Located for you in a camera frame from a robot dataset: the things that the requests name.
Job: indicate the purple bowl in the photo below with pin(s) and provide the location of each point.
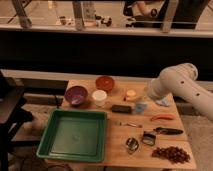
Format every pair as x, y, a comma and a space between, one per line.
76, 95

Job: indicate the green plastic tray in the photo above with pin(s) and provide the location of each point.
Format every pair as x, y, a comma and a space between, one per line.
74, 135

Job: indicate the metal measuring cup black handle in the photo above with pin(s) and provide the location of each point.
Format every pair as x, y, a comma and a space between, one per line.
149, 137

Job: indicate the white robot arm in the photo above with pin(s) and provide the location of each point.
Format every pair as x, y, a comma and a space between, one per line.
180, 80

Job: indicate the black side table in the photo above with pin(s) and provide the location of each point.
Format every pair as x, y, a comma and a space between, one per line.
12, 117

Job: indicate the black rectangular block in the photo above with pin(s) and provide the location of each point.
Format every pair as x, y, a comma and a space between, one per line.
121, 109

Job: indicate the orange round fruit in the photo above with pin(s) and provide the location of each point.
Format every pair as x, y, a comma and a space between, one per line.
130, 93

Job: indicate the small metal fork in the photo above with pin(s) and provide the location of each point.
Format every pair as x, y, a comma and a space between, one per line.
128, 124

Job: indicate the yellow banana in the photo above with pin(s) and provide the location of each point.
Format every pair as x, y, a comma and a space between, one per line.
132, 98

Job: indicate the white plastic cup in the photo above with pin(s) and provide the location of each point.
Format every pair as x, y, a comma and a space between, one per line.
99, 97

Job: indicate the bunch of dark grapes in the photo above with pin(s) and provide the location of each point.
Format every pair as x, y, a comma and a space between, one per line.
172, 153

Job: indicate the red-orange bowl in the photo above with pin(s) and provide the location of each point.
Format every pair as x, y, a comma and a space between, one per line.
105, 83

